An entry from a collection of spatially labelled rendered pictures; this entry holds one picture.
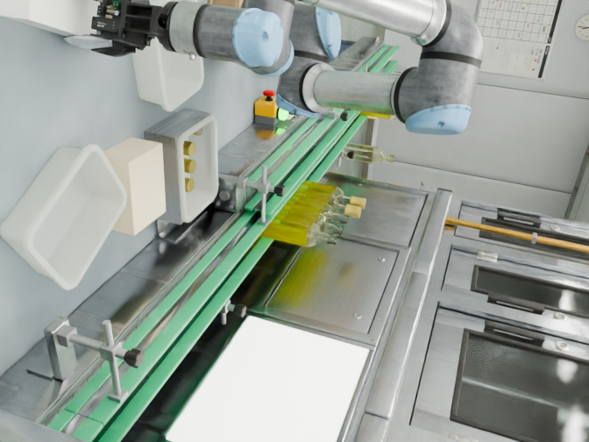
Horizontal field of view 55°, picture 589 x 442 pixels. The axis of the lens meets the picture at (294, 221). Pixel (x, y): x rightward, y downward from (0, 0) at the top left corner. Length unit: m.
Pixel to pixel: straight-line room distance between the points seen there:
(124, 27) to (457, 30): 0.58
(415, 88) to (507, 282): 0.85
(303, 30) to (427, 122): 0.45
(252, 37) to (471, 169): 7.07
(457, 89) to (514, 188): 6.79
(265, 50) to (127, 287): 0.65
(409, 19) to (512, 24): 6.21
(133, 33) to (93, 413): 0.61
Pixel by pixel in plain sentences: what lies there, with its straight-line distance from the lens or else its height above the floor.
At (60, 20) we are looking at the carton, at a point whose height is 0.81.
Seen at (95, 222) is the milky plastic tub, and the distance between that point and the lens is 1.14.
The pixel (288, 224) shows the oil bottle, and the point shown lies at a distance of 1.53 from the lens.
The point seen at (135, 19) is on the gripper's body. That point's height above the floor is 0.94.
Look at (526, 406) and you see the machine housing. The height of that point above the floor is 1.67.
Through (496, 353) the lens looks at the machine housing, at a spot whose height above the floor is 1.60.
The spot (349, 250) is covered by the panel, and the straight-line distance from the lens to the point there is 1.72.
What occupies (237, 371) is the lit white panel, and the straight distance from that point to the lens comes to 1.31.
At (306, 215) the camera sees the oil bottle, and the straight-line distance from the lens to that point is 1.58.
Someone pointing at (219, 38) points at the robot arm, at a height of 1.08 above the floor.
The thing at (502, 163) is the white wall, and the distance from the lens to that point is 7.74.
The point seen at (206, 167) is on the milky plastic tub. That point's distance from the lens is 1.45.
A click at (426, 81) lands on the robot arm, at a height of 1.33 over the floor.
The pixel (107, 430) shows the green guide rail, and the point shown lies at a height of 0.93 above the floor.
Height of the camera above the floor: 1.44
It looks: 16 degrees down
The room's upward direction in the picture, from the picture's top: 103 degrees clockwise
